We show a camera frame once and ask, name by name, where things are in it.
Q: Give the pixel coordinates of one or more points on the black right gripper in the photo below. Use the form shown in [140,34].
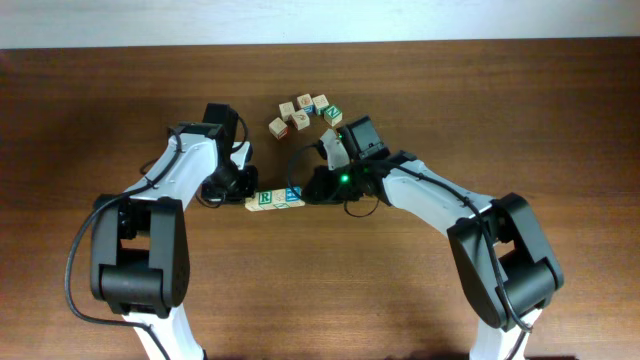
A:
[324,195]

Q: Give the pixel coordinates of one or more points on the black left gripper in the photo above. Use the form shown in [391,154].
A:
[248,190]

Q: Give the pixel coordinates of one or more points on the wooden block letter J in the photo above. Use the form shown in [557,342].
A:
[252,204]

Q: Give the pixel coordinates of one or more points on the wooden block green R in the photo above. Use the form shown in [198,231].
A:
[265,200]

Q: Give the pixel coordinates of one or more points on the wooden block blue top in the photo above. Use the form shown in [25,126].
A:
[293,197]

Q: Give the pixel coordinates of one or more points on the wooden block green side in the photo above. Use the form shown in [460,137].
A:
[279,198]

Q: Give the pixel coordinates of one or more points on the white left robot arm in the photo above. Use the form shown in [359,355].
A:
[139,251]

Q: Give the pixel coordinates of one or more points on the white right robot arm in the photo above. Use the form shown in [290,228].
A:
[507,268]

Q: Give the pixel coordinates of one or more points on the wooden block green N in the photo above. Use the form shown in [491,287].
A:
[332,115]

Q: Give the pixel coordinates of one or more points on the wooden block red side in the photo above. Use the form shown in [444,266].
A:
[278,128]

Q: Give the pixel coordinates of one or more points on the wooden block red number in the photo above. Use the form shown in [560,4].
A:
[300,119]

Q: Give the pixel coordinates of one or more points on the wooden block green edge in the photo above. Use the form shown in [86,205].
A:
[320,103]

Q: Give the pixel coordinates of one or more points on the small wooden block green base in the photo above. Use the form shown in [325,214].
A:
[286,109]

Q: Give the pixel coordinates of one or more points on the wooden block blue edge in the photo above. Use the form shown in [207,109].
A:
[305,103]

